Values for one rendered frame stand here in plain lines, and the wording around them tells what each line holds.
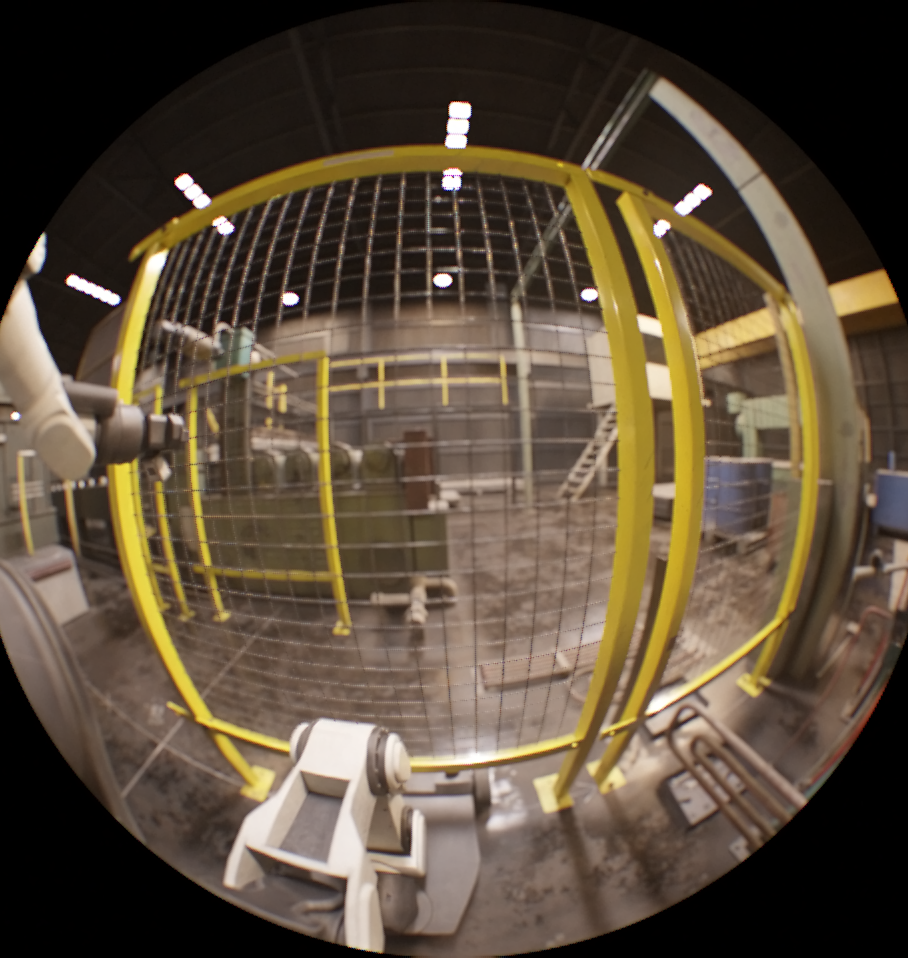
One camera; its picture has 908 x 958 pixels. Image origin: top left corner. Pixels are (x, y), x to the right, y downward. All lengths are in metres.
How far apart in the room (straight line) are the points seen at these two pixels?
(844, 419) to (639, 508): 1.43
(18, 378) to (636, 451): 0.80
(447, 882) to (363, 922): 0.55
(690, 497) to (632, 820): 1.07
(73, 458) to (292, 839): 0.53
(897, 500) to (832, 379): 4.52
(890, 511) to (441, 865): 6.21
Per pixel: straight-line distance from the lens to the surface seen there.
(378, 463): 2.17
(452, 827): 1.02
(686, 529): 0.65
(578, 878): 1.18
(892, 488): 6.15
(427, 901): 0.96
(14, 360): 0.38
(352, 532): 2.27
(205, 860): 1.41
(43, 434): 0.41
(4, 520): 4.09
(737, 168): 2.45
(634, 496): 0.52
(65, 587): 3.56
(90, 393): 0.45
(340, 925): 0.47
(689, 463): 0.63
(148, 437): 0.52
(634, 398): 0.52
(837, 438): 1.77
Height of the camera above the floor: 1.14
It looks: 5 degrees down
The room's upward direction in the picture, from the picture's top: 2 degrees counter-clockwise
